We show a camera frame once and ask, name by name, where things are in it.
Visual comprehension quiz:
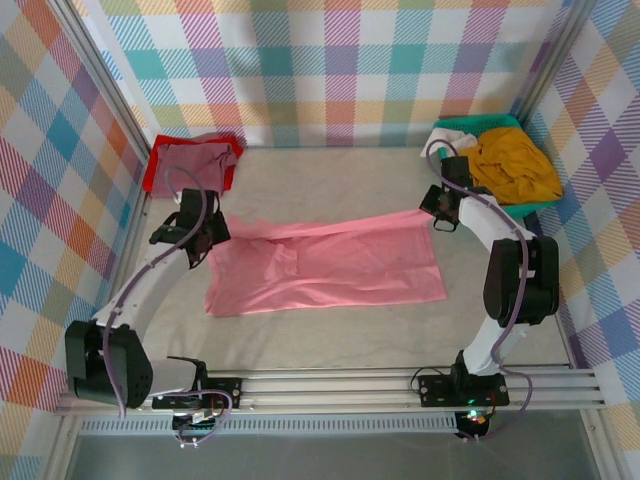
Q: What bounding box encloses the pink t-shirt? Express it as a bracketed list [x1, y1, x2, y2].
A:
[203, 208, 448, 317]

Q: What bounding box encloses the grey slotted cable duct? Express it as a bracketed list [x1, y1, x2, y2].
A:
[79, 416, 459, 437]

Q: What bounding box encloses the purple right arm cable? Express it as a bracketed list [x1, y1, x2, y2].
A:
[424, 139, 534, 442]

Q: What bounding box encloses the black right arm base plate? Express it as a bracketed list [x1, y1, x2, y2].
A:
[416, 370, 512, 408]

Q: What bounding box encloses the mustard yellow t-shirt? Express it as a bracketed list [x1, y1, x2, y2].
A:
[457, 126, 565, 207]

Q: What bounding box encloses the white t-shirt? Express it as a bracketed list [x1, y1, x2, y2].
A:
[419, 127, 479, 159]

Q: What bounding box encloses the teal plastic basket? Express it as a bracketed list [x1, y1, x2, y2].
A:
[432, 114, 564, 219]

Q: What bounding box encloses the red t-shirt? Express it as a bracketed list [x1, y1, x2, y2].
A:
[142, 133, 245, 192]

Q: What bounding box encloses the aluminium mounting rail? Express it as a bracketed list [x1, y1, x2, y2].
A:
[54, 367, 605, 416]

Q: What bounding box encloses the aluminium frame post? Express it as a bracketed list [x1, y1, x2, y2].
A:
[510, 0, 589, 131]
[53, 0, 152, 156]

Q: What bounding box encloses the mauve t-shirt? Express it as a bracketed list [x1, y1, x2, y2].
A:
[149, 141, 239, 199]

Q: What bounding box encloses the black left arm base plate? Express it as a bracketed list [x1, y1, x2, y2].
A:
[151, 376, 244, 412]

